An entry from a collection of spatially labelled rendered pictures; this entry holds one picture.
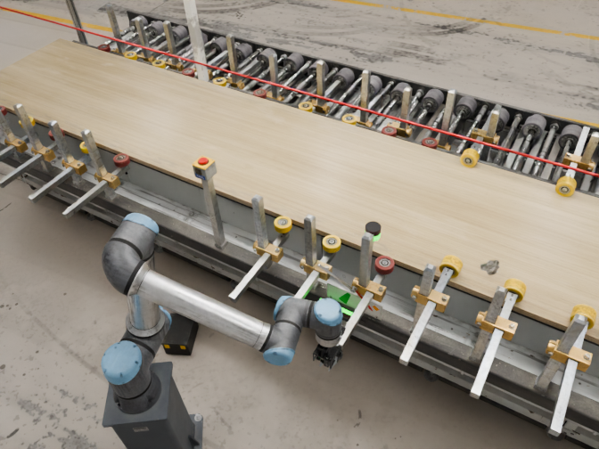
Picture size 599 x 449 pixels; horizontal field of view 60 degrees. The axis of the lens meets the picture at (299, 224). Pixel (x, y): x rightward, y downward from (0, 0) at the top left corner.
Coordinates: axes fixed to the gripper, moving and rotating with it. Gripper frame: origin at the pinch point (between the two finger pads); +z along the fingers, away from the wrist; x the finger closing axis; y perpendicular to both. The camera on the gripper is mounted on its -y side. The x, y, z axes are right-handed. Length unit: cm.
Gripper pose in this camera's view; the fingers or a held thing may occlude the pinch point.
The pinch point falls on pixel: (331, 362)
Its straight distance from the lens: 202.8
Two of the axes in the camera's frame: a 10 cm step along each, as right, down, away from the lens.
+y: -5.1, 6.3, -5.9
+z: 0.4, 7.0, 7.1
